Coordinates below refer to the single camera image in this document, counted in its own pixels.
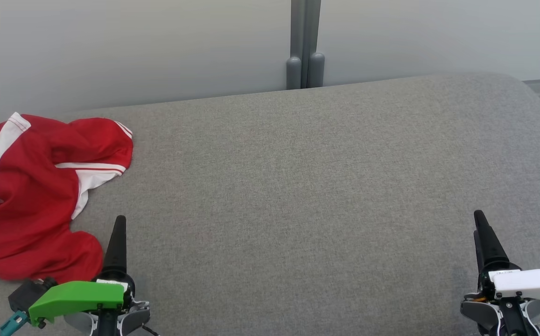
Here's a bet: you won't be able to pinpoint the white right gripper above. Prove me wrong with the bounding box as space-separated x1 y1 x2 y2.
473 210 540 306

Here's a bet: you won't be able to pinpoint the left arm cable teal plug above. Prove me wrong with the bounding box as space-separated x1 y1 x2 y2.
0 310 28 336

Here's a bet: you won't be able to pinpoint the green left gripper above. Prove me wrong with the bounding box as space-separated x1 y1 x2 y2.
28 215 136 326

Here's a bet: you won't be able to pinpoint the grey partition post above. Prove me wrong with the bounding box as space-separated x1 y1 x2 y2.
286 0 325 90

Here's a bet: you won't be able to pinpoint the red shorts with white trim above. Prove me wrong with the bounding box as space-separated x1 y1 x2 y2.
0 112 105 284

